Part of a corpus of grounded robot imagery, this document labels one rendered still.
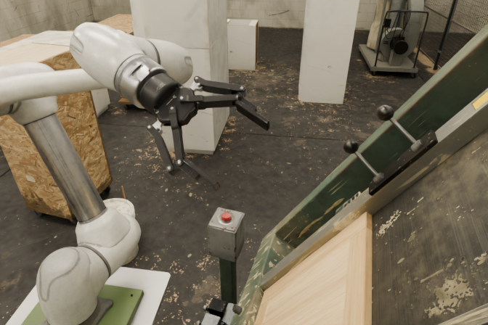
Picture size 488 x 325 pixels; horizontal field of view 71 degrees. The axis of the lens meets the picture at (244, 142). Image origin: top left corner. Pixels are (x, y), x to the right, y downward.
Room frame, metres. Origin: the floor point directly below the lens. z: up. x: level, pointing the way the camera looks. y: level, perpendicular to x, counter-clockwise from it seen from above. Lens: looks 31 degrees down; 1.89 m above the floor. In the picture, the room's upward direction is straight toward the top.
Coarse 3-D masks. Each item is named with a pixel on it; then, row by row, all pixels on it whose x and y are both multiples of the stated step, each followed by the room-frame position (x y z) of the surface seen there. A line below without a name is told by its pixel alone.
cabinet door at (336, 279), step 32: (352, 224) 0.64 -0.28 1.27; (320, 256) 0.64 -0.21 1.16; (352, 256) 0.54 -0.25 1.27; (288, 288) 0.63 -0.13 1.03; (320, 288) 0.53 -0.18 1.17; (352, 288) 0.45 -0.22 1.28; (256, 320) 0.62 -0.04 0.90; (288, 320) 0.51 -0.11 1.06; (320, 320) 0.44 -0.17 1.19; (352, 320) 0.38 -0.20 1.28
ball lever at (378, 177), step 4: (348, 140) 0.74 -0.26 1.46; (352, 140) 0.74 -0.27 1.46; (344, 144) 0.74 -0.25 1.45; (348, 144) 0.73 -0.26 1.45; (352, 144) 0.73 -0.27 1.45; (356, 144) 0.73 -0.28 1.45; (344, 148) 0.73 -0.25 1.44; (348, 148) 0.72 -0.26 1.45; (352, 148) 0.72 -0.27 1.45; (356, 148) 0.72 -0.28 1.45; (348, 152) 0.72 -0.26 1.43; (352, 152) 0.72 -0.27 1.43; (356, 152) 0.72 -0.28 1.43; (360, 156) 0.71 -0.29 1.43; (364, 160) 0.70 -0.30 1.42; (364, 164) 0.70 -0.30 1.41; (368, 164) 0.69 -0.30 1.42; (368, 168) 0.69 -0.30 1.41; (372, 168) 0.68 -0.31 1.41; (372, 172) 0.68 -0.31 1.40; (376, 172) 0.68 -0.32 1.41; (376, 176) 0.67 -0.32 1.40; (380, 176) 0.66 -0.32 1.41; (376, 180) 0.66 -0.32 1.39; (380, 180) 0.66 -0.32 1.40
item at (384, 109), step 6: (378, 108) 0.72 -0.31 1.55; (384, 108) 0.71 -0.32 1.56; (390, 108) 0.71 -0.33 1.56; (378, 114) 0.71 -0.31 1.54; (384, 114) 0.70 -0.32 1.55; (390, 114) 0.70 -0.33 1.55; (384, 120) 0.71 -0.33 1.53; (390, 120) 0.70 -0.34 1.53; (396, 126) 0.69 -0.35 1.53; (402, 132) 0.67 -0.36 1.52; (408, 138) 0.66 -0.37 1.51; (414, 144) 0.65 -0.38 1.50; (420, 144) 0.64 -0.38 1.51; (414, 150) 0.64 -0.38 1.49
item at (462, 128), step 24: (480, 96) 0.64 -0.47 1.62; (456, 120) 0.63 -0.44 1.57; (480, 120) 0.60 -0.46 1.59; (456, 144) 0.60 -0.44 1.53; (408, 168) 0.63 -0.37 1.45; (432, 168) 0.61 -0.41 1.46; (384, 192) 0.64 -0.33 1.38; (336, 216) 0.70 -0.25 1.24; (312, 240) 0.70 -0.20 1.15; (288, 264) 0.70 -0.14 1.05; (264, 288) 0.72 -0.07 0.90
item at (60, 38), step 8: (48, 32) 4.09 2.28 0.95; (56, 32) 4.09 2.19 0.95; (64, 32) 4.09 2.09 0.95; (72, 32) 4.09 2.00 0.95; (24, 40) 3.72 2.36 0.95; (32, 40) 3.72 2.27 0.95; (40, 40) 3.72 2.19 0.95; (48, 40) 3.72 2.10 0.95; (56, 40) 3.72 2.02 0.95; (64, 40) 3.72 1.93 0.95; (0, 48) 3.41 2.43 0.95; (8, 48) 3.41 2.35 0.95; (96, 96) 3.79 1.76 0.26; (104, 96) 3.96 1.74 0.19; (96, 104) 3.76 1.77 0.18; (104, 104) 3.92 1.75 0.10
